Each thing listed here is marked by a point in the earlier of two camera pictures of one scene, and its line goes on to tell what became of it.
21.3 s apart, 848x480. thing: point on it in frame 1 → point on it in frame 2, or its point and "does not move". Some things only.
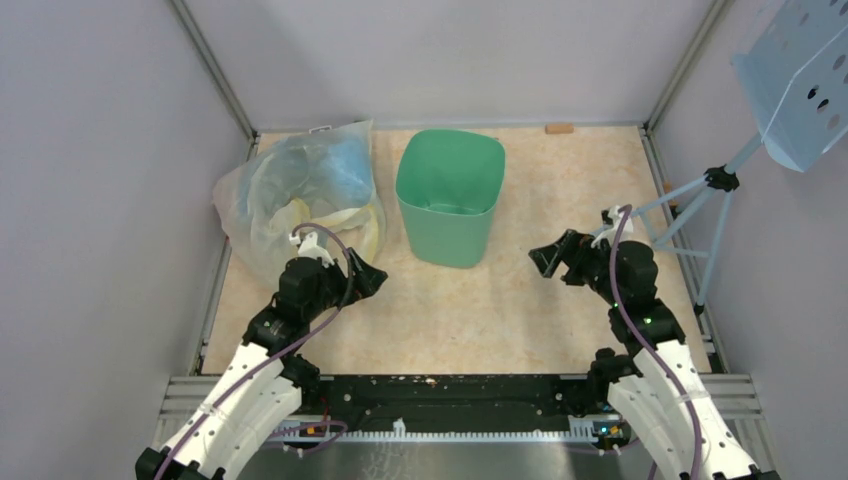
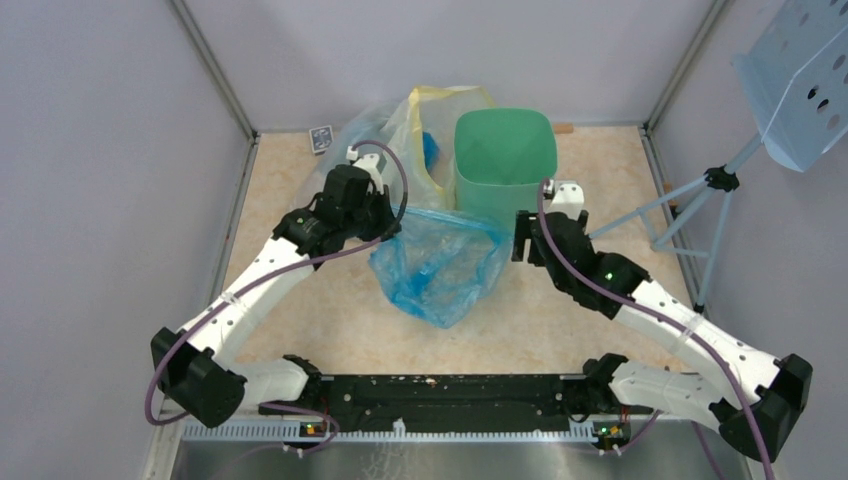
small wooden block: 558,129 does not move
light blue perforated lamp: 796,80 does not move
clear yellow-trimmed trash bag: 319,181 → 421,127
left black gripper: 370,278 → 388,217
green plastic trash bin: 448,183 → 502,156
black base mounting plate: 453,402 does not move
